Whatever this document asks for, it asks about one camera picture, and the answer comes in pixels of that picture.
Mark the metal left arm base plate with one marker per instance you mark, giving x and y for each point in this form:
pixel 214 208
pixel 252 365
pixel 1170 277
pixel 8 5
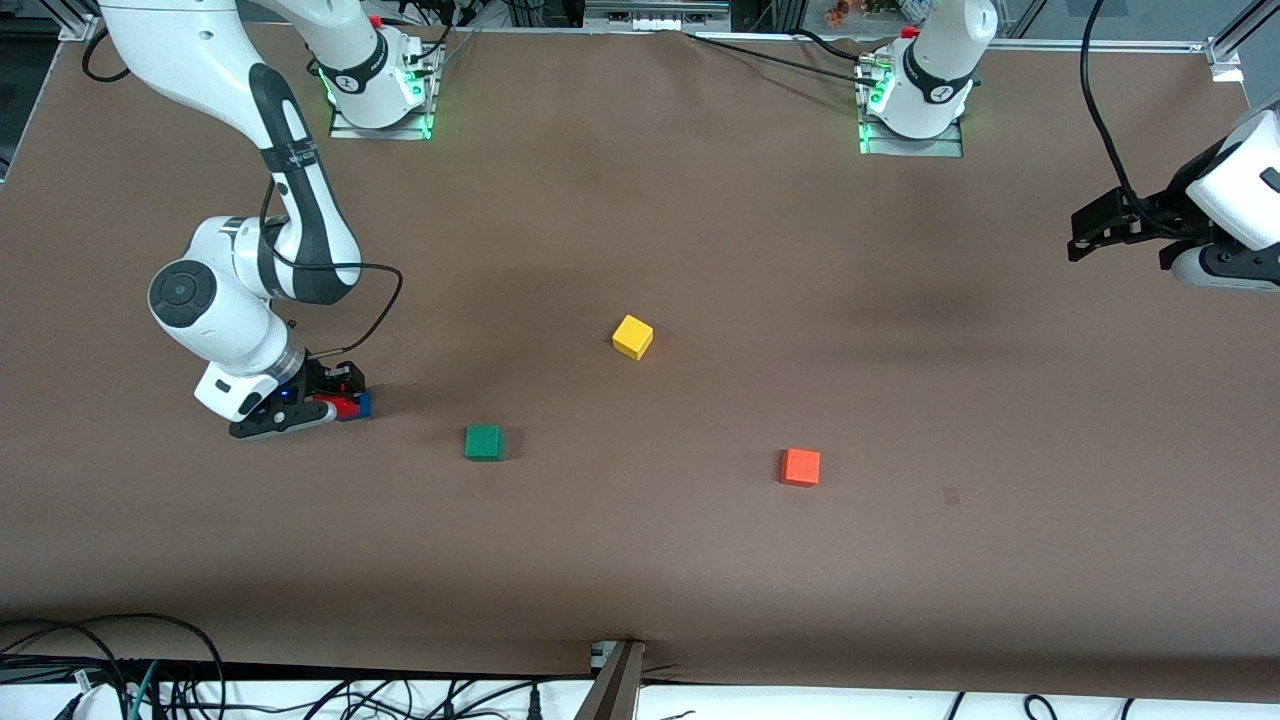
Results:
pixel 950 147

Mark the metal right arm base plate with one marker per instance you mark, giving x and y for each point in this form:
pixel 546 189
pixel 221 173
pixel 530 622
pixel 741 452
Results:
pixel 345 130

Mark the aluminium camera post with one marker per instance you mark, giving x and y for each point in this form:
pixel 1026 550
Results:
pixel 612 690

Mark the grey power strip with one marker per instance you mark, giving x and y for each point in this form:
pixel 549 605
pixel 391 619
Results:
pixel 655 14

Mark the small colourful figurines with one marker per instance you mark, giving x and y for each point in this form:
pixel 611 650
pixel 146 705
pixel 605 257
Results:
pixel 870 8

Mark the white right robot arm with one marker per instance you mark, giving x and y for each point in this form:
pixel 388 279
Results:
pixel 200 60

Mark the red wooden block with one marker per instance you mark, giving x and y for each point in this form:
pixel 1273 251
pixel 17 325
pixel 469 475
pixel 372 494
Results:
pixel 343 407

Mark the yellow wooden block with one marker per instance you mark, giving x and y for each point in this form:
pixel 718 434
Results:
pixel 632 338

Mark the aluminium corner bracket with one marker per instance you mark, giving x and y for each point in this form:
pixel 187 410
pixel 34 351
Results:
pixel 1225 60
pixel 78 28

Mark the blue wooden block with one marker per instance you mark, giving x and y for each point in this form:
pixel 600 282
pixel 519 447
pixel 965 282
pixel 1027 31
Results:
pixel 366 404

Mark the orange wooden block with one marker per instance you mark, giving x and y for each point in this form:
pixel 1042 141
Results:
pixel 800 467

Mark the green wooden block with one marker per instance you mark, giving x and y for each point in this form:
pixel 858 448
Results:
pixel 484 443

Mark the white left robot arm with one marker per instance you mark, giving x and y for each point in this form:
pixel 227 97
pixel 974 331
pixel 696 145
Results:
pixel 930 80

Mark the brown table cover sheet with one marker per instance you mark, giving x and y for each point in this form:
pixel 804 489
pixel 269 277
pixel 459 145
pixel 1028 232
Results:
pixel 640 560

